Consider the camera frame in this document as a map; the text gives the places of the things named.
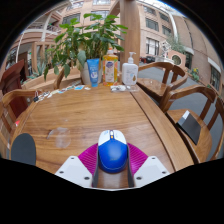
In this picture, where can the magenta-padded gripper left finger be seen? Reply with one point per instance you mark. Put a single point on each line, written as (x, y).
(75, 170)

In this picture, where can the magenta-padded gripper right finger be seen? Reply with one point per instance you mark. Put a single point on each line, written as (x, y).
(150, 170)

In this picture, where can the blue and white computer mouse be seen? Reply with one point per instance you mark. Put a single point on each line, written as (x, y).
(112, 155)

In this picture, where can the round black mouse pad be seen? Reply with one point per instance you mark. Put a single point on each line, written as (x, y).
(23, 149)

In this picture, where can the wooden armchair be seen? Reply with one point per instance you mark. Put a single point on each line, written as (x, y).
(66, 80)
(13, 95)
(200, 146)
(156, 87)

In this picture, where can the black notebook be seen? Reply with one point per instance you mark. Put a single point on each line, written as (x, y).
(190, 126)

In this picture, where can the bunch of keys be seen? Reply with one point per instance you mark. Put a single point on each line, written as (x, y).
(40, 96)

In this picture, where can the small blue sticker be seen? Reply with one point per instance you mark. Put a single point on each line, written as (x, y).
(79, 87)

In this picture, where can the white wipes packet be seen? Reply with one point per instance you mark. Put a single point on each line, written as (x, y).
(118, 88)

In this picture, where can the white pump bottle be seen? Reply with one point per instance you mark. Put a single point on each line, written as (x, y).
(129, 74)

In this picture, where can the blue squeeze tube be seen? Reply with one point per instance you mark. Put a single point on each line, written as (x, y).
(93, 71)

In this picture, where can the yellow dish soap bottle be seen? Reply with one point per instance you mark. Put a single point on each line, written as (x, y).
(110, 70)

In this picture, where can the spiky green agave plant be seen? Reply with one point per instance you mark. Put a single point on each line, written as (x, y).
(40, 68)

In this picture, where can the green plant in white pot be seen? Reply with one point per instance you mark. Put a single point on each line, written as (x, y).
(90, 40)

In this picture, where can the dark red wooden pedestal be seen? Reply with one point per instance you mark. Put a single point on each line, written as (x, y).
(13, 78)

